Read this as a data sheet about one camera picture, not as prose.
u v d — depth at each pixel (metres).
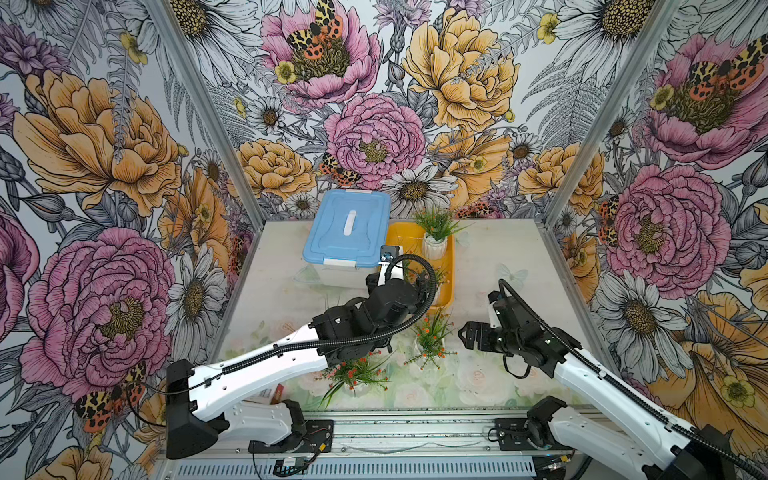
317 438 0.73
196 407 0.39
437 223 1.06
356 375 0.69
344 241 0.93
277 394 0.78
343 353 0.46
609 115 0.90
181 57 0.78
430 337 0.76
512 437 0.74
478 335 0.73
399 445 0.74
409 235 1.14
